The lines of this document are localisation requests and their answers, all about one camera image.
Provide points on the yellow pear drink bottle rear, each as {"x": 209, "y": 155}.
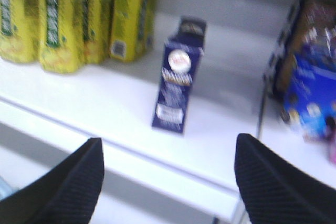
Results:
{"x": 96, "y": 30}

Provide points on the yellow pear drink bottle left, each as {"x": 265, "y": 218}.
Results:
{"x": 19, "y": 30}

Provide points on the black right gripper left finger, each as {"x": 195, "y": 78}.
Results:
{"x": 66, "y": 194}

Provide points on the yellow pear drink bottle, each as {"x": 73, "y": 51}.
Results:
{"x": 96, "y": 30}
{"x": 61, "y": 35}
{"x": 19, "y": 30}
{"x": 130, "y": 28}

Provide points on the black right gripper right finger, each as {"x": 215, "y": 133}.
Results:
{"x": 275, "y": 191}

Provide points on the yellow pear drink bottle middle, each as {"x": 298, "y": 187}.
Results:
{"x": 61, "y": 35}

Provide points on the yellow pear drink bottle right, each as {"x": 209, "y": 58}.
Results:
{"x": 130, "y": 28}

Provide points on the round biscuit sleeve pack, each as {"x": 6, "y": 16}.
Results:
{"x": 303, "y": 16}

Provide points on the light blue plastic basket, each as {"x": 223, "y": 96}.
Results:
{"x": 5, "y": 189}

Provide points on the Chocofello cookie box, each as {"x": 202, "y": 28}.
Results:
{"x": 182, "y": 55}

